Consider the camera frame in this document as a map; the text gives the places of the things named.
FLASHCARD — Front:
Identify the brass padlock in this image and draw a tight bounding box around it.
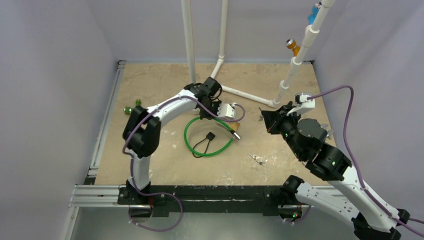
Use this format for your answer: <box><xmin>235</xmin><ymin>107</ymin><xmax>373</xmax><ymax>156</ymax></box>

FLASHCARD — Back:
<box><xmin>215</xmin><ymin>119</ymin><xmax>240</xmax><ymax>132</ymax></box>

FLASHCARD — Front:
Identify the green cable lock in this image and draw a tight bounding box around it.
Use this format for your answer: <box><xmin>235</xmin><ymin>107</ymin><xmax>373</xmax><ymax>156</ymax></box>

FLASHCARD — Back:
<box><xmin>183</xmin><ymin>116</ymin><xmax>243</xmax><ymax>158</ymax></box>

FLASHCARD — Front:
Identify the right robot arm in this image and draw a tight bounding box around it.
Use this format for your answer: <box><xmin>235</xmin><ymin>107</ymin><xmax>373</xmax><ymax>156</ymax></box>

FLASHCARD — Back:
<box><xmin>261</xmin><ymin>104</ymin><xmax>410</xmax><ymax>240</ymax></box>

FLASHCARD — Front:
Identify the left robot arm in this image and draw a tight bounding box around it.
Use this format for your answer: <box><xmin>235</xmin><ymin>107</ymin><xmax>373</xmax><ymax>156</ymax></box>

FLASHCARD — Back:
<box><xmin>122</xmin><ymin>77</ymin><xmax>222</xmax><ymax>205</ymax></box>

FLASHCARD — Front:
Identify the adjustable wrench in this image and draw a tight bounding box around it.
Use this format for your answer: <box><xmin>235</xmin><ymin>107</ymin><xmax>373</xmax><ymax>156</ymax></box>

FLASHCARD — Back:
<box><xmin>320</xmin><ymin>123</ymin><xmax>334</xmax><ymax>139</ymax></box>

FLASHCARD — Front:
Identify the orange valve fitting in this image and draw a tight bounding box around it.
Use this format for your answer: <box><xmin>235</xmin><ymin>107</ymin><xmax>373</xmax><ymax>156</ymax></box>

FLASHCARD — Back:
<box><xmin>285</xmin><ymin>38</ymin><xmax>301</xmax><ymax>57</ymax></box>

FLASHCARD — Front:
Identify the green pipe fitting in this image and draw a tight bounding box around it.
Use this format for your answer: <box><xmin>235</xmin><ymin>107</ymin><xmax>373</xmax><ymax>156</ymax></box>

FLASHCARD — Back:
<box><xmin>123</xmin><ymin>98</ymin><xmax>142</xmax><ymax>116</ymax></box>

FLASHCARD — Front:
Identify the blue valve fitting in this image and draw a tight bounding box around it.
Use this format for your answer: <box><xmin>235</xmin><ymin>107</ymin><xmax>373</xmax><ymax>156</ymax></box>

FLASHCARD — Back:
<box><xmin>307</xmin><ymin>1</ymin><xmax>322</xmax><ymax>25</ymax></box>

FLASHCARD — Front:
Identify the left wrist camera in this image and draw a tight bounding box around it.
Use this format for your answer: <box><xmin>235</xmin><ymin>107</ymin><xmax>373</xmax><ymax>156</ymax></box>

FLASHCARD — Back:
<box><xmin>216</xmin><ymin>102</ymin><xmax>237</xmax><ymax>123</ymax></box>

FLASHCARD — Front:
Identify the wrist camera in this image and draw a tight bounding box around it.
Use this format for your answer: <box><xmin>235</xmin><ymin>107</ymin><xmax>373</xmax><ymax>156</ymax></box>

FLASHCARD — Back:
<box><xmin>216</xmin><ymin>102</ymin><xmax>237</xmax><ymax>123</ymax></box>
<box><xmin>287</xmin><ymin>92</ymin><xmax>316</xmax><ymax>115</ymax></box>

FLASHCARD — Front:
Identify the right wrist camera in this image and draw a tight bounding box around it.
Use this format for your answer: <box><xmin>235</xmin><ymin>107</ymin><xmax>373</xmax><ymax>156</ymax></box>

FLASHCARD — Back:
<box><xmin>287</xmin><ymin>92</ymin><xmax>316</xmax><ymax>115</ymax></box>

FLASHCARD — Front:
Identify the black cable loop lock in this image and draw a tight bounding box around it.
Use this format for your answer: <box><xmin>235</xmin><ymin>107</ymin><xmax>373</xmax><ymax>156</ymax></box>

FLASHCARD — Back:
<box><xmin>191</xmin><ymin>131</ymin><xmax>216</xmax><ymax>159</ymax></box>

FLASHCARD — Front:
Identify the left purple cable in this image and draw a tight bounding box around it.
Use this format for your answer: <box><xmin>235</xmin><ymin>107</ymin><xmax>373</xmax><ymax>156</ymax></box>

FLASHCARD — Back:
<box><xmin>121</xmin><ymin>96</ymin><xmax>247</xmax><ymax>196</ymax></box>

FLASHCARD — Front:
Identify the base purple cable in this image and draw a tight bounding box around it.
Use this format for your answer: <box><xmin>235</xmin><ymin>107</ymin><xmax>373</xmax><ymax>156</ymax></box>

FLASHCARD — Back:
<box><xmin>128</xmin><ymin>192</ymin><xmax>184</xmax><ymax>233</ymax></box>

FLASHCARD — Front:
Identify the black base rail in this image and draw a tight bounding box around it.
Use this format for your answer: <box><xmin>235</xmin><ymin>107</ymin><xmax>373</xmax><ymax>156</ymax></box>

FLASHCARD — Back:
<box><xmin>117</xmin><ymin>175</ymin><xmax>304</xmax><ymax>217</ymax></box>

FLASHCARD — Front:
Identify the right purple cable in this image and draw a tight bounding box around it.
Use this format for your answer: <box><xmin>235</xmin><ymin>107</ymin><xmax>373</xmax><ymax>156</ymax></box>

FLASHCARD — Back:
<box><xmin>306</xmin><ymin>85</ymin><xmax>424</xmax><ymax>238</ymax></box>

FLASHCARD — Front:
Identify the white pvc pipe frame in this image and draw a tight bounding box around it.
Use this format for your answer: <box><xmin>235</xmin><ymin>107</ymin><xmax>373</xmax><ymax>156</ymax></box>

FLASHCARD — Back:
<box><xmin>180</xmin><ymin>0</ymin><xmax>336</xmax><ymax>110</ymax></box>

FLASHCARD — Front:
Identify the aluminium frame rail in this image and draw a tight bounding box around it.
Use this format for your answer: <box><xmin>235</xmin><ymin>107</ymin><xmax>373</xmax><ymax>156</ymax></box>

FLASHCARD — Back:
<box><xmin>69</xmin><ymin>60</ymin><xmax>127</xmax><ymax>208</ymax></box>

